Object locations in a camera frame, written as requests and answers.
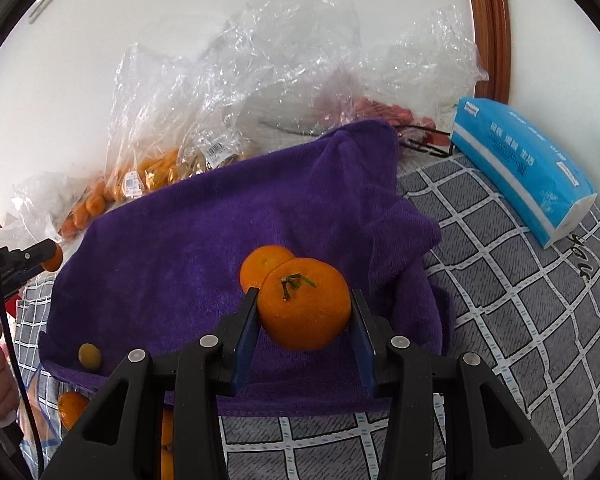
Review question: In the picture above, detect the purple towel-lined tray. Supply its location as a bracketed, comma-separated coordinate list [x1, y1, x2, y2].
[39, 119, 456, 417]

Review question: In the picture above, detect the grey checked star blanket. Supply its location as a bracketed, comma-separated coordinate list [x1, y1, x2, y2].
[17, 152, 600, 480]

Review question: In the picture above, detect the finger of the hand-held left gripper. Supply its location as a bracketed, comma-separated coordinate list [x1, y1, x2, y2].
[0, 241, 56, 286]

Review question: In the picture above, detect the clear plastic bag, red produce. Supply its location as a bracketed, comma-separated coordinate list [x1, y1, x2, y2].
[320, 5, 488, 133]

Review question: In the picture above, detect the blue tissue pack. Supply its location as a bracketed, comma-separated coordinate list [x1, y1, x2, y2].
[450, 97, 598, 250]

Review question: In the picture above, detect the brown wooden door frame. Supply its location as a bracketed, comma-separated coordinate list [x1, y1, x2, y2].
[462, 0, 512, 103]

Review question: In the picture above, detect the clear bag of brown longans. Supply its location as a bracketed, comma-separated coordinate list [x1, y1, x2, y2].
[180, 130, 251, 176]

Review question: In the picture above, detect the white wall light switch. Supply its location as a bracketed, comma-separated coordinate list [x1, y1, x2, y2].
[27, 0, 57, 23]

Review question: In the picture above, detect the clear plastic bag of mandarins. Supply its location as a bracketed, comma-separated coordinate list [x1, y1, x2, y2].
[12, 170, 111, 241]

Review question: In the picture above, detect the large orange mandarin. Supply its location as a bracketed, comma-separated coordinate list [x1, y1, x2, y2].
[57, 391, 91, 431]

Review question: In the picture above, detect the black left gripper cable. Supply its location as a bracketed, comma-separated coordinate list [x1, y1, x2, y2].
[0, 194, 45, 480]

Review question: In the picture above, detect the yellow-green plum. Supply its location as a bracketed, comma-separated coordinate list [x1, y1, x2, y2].
[78, 343, 102, 372]

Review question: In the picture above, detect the clear plastic bag of oranges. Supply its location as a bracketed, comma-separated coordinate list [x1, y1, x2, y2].
[107, 0, 361, 198]

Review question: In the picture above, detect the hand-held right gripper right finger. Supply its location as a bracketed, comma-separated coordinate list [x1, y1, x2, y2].
[349, 289, 566, 480]

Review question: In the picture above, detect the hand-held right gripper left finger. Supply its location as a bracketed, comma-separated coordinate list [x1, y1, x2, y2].
[40, 287, 261, 480]

